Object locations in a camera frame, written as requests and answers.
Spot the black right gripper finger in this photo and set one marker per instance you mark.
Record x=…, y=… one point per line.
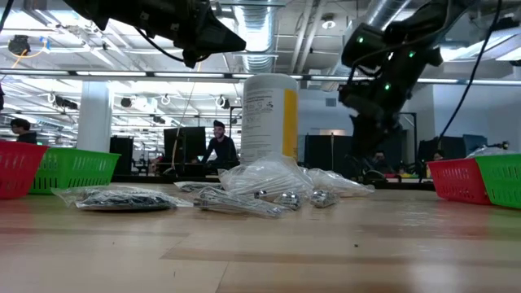
x=359, y=138
x=384, y=138

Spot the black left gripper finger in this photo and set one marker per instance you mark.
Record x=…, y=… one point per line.
x=220, y=30
x=224, y=48

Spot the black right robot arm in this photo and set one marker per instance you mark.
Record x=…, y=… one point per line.
x=411, y=24

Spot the person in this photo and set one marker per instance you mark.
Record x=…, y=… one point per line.
x=24, y=132
x=380, y=156
x=221, y=150
x=439, y=155

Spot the black partition panels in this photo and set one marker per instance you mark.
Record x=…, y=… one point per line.
x=325, y=154

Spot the red plastic basket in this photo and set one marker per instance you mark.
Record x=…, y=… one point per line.
x=456, y=181
x=20, y=171

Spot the white canister with yellow label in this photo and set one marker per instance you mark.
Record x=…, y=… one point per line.
x=264, y=122

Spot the dark background monitor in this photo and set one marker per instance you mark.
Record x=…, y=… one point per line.
x=475, y=142

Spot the black computer monitor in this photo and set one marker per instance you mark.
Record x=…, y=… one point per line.
x=185, y=142

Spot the green plastic basket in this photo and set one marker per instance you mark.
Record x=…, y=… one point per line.
x=77, y=169
x=502, y=181

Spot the white building column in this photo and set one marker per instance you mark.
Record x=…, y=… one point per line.
x=93, y=118

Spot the black cabinet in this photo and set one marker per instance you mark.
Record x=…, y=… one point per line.
x=121, y=154

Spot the silver air duct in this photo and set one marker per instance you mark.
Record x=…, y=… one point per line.
x=256, y=36

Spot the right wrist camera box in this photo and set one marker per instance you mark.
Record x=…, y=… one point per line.
x=352, y=99

